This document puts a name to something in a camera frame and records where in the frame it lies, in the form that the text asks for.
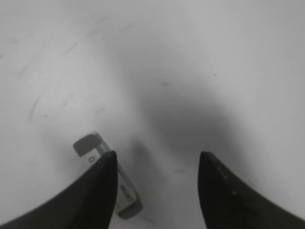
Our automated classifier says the white grey eraser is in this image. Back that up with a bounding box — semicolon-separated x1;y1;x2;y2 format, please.
73;132;143;219

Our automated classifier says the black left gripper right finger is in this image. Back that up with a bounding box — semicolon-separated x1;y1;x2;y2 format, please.
198;152;305;229

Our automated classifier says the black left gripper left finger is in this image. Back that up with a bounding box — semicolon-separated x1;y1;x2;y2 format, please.
1;151;118;229

